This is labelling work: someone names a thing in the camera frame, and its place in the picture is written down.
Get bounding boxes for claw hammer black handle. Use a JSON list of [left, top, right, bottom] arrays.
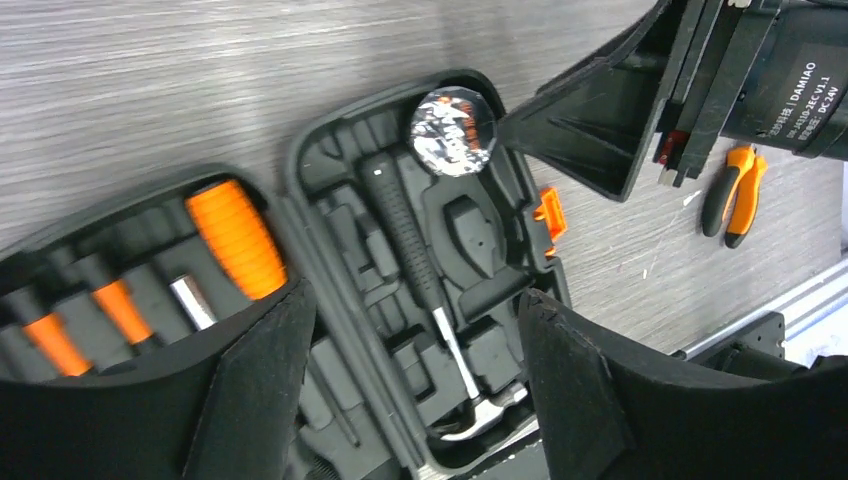
[[361, 153, 528, 442]]

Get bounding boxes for orange handled pliers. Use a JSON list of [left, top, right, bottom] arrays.
[[701, 145, 768, 249]]

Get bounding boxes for small round bit holder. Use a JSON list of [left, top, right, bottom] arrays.
[[409, 86, 497, 177]]

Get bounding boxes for black tool kit case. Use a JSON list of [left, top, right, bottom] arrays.
[[1, 69, 568, 479]]

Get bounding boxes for thin orange black screwdriver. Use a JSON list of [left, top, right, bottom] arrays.
[[72, 254, 162, 355]]

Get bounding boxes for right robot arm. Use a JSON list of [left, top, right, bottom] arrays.
[[499, 0, 847, 202]]

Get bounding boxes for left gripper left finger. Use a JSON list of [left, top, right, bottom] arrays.
[[1, 279, 316, 479]]

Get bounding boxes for orange handled screwdriver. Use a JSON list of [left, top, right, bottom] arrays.
[[156, 179, 288, 331]]

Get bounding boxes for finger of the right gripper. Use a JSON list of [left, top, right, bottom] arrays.
[[498, 1, 672, 202]]

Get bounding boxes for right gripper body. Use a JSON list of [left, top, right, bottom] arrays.
[[657, 1, 782, 187]]

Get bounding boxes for small orange black screwdriver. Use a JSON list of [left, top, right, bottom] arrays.
[[1, 287, 94, 376]]

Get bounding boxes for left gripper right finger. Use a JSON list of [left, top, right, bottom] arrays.
[[519, 290, 847, 479]]

